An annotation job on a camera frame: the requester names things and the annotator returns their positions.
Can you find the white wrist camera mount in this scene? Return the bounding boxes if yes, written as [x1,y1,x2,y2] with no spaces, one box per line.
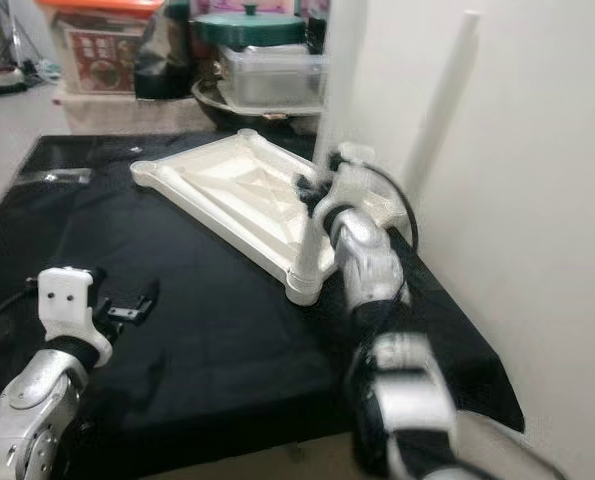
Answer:
[37,267,114,369]
[312,145,383,231]

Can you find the purple-lid plastic container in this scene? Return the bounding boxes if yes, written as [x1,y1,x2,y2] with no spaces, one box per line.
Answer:
[192,0,298,13]

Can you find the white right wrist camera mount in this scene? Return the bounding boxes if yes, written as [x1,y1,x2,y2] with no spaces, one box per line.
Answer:
[312,145,383,231]

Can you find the green pot lid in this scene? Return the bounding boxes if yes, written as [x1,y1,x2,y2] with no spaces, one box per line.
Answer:
[194,5,306,49]

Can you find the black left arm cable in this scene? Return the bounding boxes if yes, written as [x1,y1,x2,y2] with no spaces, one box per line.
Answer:
[0,285,38,336]

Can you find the white plastic children table top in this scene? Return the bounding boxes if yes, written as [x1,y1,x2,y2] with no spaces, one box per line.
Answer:
[130,128,408,306]

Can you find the clear plastic container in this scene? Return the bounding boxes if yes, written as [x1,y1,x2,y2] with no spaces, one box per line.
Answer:
[217,42,328,109]

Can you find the orange-lid storage box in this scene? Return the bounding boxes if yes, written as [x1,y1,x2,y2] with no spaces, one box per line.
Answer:
[35,0,166,96]

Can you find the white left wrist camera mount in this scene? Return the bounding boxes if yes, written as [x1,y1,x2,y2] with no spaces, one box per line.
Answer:
[37,267,114,369]

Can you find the black wok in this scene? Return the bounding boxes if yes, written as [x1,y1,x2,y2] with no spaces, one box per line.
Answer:
[192,80,323,131]

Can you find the dark glossy bag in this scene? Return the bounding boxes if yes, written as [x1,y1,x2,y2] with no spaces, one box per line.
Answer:
[134,0,198,101]

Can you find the green picture box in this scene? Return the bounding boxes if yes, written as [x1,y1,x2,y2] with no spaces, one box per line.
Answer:
[302,0,330,56]

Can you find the beige cloth-covered bench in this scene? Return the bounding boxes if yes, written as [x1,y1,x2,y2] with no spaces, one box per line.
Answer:
[59,92,208,136]

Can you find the black hanging cable bundle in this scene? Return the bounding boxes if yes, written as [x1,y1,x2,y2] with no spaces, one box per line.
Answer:
[0,0,38,71]

